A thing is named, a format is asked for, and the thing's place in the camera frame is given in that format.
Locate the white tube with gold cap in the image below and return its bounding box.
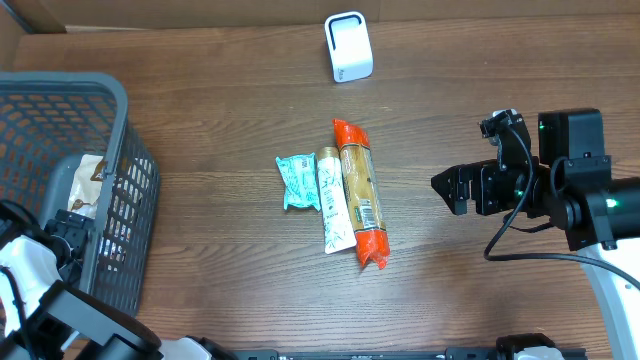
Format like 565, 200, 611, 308
317, 147, 356, 254

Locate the orange pasta packet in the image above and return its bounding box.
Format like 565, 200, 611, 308
333, 119, 391, 269

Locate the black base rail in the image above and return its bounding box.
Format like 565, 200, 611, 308
234, 347, 588, 360

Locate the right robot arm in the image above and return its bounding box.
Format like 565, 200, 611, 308
431, 108, 639, 359

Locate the white barcode scanner stand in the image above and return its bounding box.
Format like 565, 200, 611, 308
324, 11, 374, 83

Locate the teal snack packet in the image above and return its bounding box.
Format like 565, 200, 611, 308
275, 153, 321, 211

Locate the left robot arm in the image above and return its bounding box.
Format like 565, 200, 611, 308
1, 200, 238, 360

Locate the beige Pantree snack bag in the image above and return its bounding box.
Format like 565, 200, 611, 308
67, 154, 106, 219

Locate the grey plastic shopping basket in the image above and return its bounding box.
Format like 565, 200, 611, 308
1, 72, 160, 316

